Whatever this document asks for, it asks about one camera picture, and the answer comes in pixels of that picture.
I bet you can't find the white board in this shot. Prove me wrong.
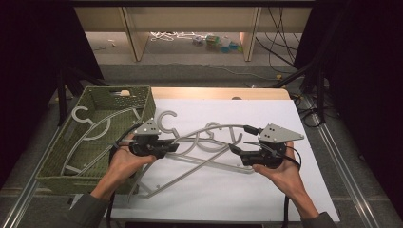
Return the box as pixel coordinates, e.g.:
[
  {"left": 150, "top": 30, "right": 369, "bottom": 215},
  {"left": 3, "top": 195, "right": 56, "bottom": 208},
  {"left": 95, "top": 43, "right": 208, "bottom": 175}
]
[{"left": 108, "top": 98, "right": 340, "bottom": 223}]

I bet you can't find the wooden table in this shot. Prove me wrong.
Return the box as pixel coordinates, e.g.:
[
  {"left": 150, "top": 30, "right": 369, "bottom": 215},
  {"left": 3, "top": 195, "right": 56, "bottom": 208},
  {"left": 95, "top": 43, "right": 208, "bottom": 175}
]
[{"left": 151, "top": 87, "right": 292, "bottom": 101}]

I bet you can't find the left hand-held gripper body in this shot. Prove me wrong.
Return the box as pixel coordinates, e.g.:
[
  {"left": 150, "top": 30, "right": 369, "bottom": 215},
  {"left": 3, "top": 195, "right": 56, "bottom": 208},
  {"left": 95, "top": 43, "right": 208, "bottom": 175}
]
[{"left": 128, "top": 118, "right": 165, "bottom": 160}]

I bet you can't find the bundle of black cables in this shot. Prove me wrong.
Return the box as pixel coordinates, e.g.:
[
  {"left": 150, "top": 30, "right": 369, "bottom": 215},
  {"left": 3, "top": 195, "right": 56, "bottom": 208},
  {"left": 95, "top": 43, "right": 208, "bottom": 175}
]
[{"left": 255, "top": 6, "right": 302, "bottom": 68}]

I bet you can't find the pile of colourful toys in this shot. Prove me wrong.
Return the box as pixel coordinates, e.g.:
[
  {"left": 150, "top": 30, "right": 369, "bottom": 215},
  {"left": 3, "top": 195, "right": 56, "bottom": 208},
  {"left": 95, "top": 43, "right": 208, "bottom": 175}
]
[{"left": 191, "top": 33, "right": 244, "bottom": 54}]

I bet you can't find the black metal stand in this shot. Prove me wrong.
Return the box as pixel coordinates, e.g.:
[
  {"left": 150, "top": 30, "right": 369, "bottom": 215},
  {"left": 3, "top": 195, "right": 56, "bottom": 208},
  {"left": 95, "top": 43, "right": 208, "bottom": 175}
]
[
  {"left": 56, "top": 66, "right": 109, "bottom": 127},
  {"left": 271, "top": 58, "right": 328, "bottom": 125}
]

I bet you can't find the black curtain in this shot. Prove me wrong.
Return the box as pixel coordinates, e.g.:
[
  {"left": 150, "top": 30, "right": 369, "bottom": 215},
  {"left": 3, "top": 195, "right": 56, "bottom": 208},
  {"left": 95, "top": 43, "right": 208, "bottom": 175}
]
[
  {"left": 294, "top": 0, "right": 403, "bottom": 219},
  {"left": 0, "top": 0, "right": 105, "bottom": 191}
]

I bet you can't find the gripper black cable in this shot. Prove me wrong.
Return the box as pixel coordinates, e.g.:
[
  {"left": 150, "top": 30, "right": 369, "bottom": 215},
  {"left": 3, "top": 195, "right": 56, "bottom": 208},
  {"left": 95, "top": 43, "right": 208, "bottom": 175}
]
[
  {"left": 267, "top": 143, "right": 302, "bottom": 228},
  {"left": 106, "top": 123, "right": 142, "bottom": 228}
]

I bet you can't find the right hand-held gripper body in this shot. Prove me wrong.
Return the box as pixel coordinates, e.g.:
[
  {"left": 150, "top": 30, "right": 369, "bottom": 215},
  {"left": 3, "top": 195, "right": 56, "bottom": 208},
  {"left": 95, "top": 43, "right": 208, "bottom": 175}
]
[{"left": 240, "top": 123, "right": 305, "bottom": 169}]

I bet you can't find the thin white floor cable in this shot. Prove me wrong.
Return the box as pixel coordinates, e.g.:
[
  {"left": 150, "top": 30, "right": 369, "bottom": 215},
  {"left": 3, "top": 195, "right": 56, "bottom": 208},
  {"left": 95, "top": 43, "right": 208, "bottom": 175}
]
[{"left": 175, "top": 62, "right": 281, "bottom": 81}]

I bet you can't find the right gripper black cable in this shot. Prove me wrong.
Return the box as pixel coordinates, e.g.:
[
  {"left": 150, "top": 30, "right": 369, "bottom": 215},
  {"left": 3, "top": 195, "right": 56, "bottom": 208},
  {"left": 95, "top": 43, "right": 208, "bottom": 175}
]
[{"left": 267, "top": 143, "right": 302, "bottom": 228}]

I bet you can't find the person's left hand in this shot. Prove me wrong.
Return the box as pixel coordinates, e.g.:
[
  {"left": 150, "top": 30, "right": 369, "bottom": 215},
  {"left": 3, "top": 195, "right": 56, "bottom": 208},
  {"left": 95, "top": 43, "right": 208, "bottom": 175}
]
[{"left": 108, "top": 142, "right": 157, "bottom": 188}]

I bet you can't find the green woven basket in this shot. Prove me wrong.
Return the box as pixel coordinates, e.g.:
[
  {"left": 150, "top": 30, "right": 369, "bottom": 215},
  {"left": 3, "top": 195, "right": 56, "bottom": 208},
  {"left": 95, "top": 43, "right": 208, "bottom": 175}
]
[{"left": 35, "top": 85, "right": 157, "bottom": 196}]

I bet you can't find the aluminium rail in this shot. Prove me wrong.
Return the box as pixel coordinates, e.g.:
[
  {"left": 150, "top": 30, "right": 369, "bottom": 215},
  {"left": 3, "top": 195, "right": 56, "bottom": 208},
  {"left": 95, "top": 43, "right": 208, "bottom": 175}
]
[
  {"left": 0, "top": 126, "right": 63, "bottom": 228},
  {"left": 302, "top": 94, "right": 379, "bottom": 228}
]

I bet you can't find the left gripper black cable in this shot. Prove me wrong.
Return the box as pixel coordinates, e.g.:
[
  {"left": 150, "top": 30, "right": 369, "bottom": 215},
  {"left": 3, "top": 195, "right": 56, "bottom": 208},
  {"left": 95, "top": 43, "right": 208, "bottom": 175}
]
[{"left": 106, "top": 123, "right": 142, "bottom": 228}]

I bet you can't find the person's right hand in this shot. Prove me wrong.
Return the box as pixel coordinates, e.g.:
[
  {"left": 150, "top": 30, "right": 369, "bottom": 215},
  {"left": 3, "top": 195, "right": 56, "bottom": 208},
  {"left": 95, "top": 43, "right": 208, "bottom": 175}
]
[{"left": 252, "top": 141, "right": 306, "bottom": 200}]

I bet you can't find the beige wooden shelf unit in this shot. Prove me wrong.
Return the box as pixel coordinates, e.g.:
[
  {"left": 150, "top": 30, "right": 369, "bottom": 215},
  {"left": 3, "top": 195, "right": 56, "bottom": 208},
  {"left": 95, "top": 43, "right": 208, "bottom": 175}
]
[{"left": 73, "top": 6, "right": 313, "bottom": 63}]

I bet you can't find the white rope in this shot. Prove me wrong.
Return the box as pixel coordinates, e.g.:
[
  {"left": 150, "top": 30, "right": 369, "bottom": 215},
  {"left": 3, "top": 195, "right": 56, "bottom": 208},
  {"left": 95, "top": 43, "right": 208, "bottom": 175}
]
[{"left": 149, "top": 30, "right": 195, "bottom": 43}]

